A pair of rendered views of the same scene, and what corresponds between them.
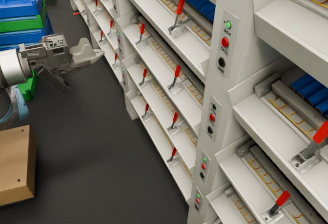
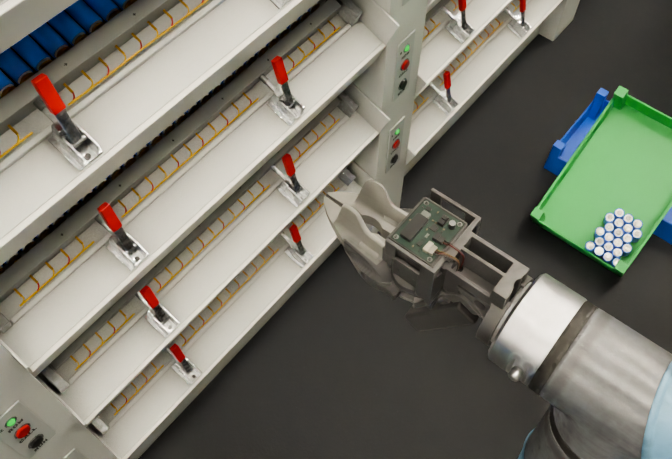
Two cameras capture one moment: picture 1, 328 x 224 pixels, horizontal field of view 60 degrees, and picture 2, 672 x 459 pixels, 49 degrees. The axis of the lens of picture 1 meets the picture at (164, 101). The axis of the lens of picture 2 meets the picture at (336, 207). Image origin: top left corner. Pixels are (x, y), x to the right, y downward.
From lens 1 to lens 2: 1.02 m
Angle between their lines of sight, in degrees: 65
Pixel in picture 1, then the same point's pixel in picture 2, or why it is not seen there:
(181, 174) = (321, 228)
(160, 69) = (223, 164)
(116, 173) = (335, 424)
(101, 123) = not seen: outside the picture
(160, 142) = (255, 301)
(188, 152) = (338, 150)
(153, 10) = (178, 72)
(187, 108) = (331, 75)
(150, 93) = (188, 292)
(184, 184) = not seen: hidden behind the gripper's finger
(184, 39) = not seen: outside the picture
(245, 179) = not seen: outside the picture
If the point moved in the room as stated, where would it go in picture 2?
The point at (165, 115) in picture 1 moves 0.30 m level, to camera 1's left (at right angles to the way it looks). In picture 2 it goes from (254, 225) to (343, 412)
